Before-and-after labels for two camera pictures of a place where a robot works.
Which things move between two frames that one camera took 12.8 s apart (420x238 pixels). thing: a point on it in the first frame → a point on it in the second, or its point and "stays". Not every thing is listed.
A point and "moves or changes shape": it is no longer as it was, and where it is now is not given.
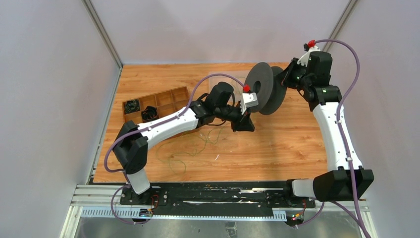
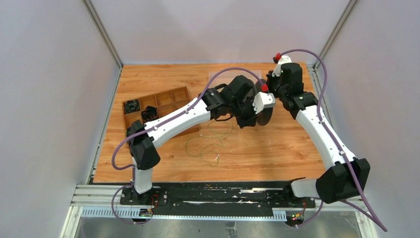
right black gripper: [286, 80] → [270, 79]
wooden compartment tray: [142, 109] stays
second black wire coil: [150, 113] stays
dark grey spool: [270, 86] moves or changes shape
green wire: [181, 151] → [208, 152]
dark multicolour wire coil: [131, 106] stays
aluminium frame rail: [102, 202] stays
